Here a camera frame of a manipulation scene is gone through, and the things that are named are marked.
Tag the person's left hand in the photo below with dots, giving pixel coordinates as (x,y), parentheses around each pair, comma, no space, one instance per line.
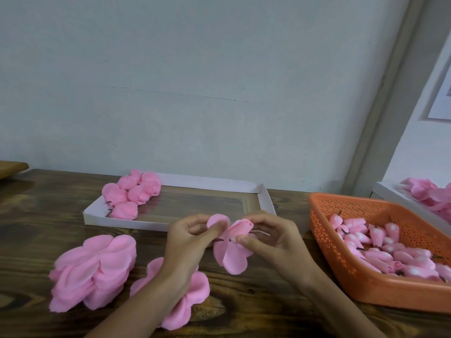
(184,253)

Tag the person's right hand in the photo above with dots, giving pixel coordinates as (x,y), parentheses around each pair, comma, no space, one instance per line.
(282,250)

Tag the white shallow tray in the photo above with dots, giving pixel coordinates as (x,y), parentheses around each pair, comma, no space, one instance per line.
(183,206)

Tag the stack of pink petals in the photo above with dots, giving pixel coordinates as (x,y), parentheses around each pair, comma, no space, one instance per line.
(91,274)
(184,309)

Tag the pink petal flower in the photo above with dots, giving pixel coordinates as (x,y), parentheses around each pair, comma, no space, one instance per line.
(150,181)

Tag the group of finished pink roses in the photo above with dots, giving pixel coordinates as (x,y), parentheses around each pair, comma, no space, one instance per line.
(113,193)

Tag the pink rose buds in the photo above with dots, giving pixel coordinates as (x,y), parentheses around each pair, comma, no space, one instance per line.
(377,250)

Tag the pile of pink petals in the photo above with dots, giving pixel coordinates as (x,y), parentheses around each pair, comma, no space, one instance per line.
(426,192)

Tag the person's left forearm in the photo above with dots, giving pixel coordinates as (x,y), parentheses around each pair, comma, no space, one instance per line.
(137,312)

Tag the person's right forearm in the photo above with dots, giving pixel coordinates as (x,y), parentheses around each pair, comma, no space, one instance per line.
(342,309)

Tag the orange plastic basket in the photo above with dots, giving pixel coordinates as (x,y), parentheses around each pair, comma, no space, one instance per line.
(366,292)

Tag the white paper notice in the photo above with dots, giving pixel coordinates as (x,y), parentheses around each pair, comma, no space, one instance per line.
(442,98)

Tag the grey door frame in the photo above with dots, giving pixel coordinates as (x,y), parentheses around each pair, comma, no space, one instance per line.
(393,91)

